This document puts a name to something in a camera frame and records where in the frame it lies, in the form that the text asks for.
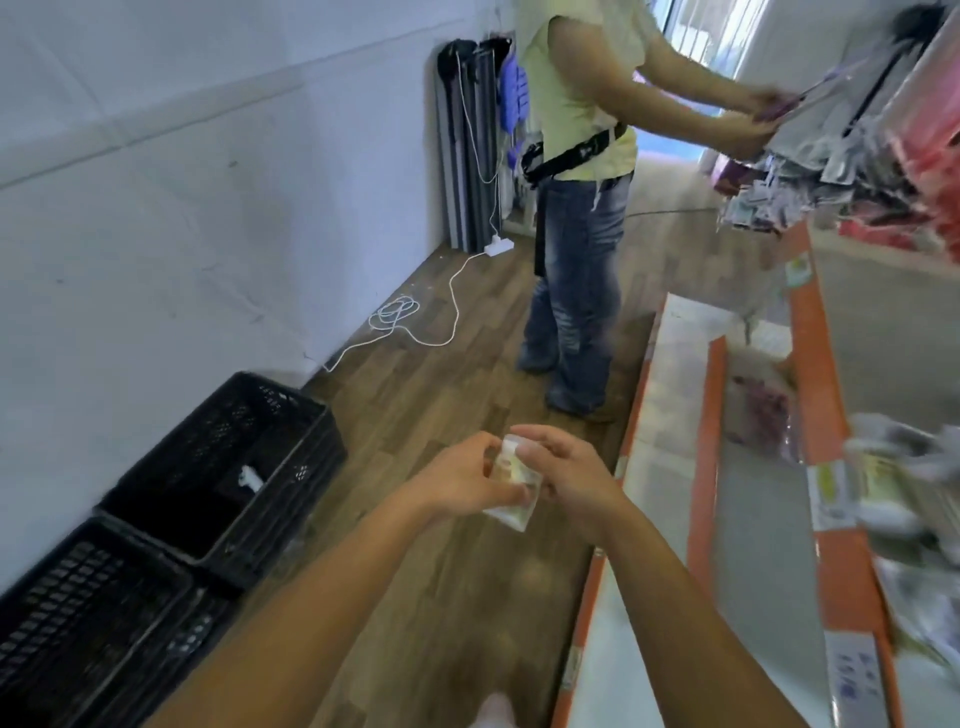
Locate person's left hand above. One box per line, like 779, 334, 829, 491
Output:
407, 432, 531, 520

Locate person's right hand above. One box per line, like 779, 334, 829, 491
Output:
509, 424, 636, 546

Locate cotton swab container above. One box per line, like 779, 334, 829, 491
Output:
482, 433, 544, 535

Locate pile of cotton swab packs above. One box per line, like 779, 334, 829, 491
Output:
843, 412, 960, 661

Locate person's left forearm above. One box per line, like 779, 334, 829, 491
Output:
146, 491, 451, 728

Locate person's right forearm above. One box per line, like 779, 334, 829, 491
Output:
592, 494, 813, 728

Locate white shelf board orange rim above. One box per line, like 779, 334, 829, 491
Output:
551, 292, 796, 728
686, 333, 834, 728

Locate person's white garment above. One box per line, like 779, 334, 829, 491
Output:
479, 693, 520, 728

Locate black plastic crate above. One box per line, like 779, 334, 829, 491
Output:
0, 517, 243, 728
97, 371, 349, 591

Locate folded grey metal racks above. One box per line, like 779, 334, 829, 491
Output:
434, 33, 519, 254

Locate pile of toothbrush packs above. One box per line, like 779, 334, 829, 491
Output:
718, 112, 901, 235

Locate blue plastic hangers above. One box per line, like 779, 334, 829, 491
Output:
498, 52, 535, 172

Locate purple packet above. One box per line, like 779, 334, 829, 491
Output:
755, 58, 873, 123

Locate white cable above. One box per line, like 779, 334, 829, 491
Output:
322, 251, 490, 375

